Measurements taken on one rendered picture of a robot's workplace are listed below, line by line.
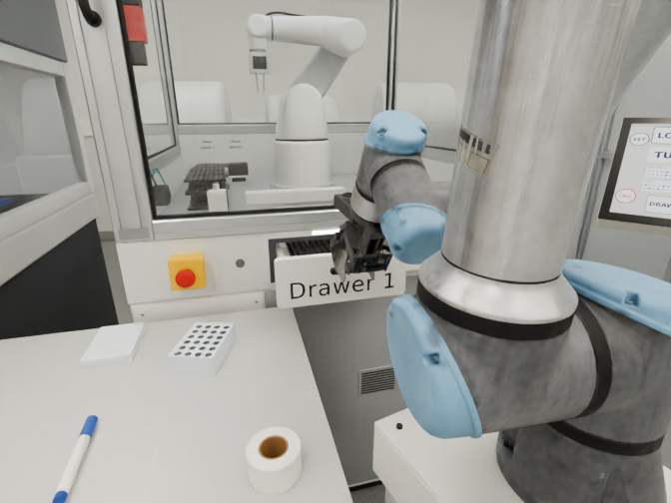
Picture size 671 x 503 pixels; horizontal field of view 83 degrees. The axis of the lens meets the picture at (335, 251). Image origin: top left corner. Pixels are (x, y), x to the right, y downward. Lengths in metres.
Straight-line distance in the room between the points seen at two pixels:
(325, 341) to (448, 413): 0.78
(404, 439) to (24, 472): 0.50
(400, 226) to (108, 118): 0.65
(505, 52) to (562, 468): 0.36
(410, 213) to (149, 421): 0.50
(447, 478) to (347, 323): 0.63
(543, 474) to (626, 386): 0.13
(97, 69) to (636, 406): 0.92
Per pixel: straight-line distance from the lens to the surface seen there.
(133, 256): 0.94
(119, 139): 0.89
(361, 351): 1.10
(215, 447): 0.62
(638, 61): 0.43
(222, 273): 0.93
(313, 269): 0.79
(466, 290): 0.28
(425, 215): 0.42
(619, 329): 0.38
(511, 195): 0.26
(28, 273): 1.42
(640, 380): 0.39
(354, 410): 1.23
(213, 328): 0.82
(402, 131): 0.49
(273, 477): 0.54
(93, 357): 0.86
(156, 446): 0.65
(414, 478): 0.49
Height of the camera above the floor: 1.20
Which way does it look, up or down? 19 degrees down
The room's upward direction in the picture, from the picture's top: straight up
